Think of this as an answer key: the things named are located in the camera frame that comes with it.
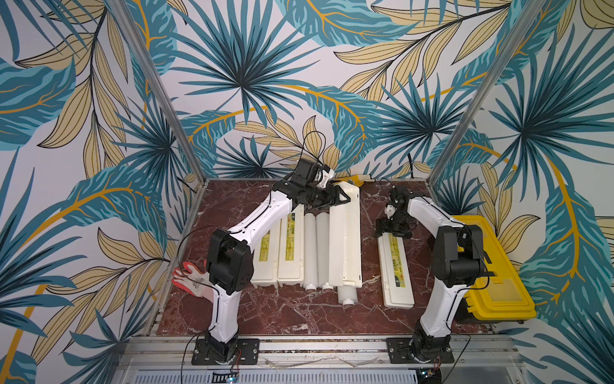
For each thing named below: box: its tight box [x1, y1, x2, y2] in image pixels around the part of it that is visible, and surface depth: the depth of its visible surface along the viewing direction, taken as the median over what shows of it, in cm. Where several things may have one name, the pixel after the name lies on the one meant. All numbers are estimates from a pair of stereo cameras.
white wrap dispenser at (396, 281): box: [377, 233, 415, 309], surface depth 83 cm
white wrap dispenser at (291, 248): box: [277, 204, 305, 288], surface depth 88 cm
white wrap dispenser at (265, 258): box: [250, 218, 281, 289], surface depth 85 cm
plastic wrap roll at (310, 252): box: [303, 212, 317, 292], surface depth 92 cm
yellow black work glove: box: [347, 174, 376, 187], surface depth 121 cm
